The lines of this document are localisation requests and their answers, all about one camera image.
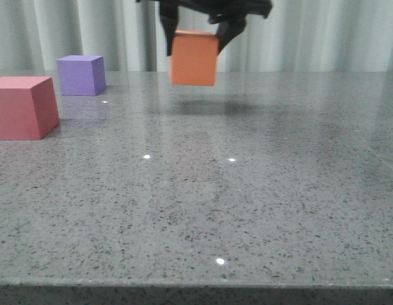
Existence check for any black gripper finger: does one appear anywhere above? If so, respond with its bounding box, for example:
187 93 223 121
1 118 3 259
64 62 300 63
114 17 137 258
159 1 179 57
209 14 246 53

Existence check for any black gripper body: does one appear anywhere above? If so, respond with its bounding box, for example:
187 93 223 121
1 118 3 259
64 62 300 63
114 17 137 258
135 0 273 20

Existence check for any orange foam cube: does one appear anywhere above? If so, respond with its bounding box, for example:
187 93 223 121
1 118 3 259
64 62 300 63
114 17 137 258
169 30 219 86

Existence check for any purple foam cube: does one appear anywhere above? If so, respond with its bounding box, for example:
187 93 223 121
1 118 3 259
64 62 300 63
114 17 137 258
56 55 106 96

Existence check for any pale green curtain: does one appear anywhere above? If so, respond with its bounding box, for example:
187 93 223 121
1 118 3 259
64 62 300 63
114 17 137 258
0 1 393 72

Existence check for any pink-red foam cube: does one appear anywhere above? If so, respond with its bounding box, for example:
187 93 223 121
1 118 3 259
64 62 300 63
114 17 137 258
0 76 60 140

